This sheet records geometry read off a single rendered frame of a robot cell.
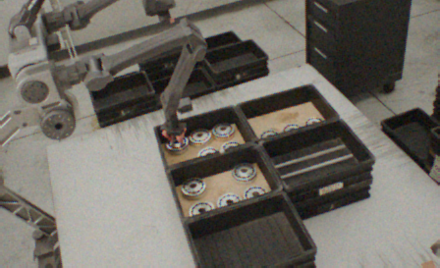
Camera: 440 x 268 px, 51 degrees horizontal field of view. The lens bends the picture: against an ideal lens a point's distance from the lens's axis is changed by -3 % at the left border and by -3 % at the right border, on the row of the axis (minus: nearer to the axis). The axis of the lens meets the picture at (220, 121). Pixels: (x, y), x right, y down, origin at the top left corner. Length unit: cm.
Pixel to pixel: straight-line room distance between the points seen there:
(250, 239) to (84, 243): 73
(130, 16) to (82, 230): 316
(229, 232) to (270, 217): 17
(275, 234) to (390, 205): 55
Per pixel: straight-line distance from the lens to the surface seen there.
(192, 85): 343
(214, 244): 181
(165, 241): 203
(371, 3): 335
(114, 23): 499
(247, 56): 348
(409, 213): 210
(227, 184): 201
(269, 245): 179
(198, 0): 514
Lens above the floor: 226
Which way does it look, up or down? 38 degrees down
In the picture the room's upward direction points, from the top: 8 degrees counter-clockwise
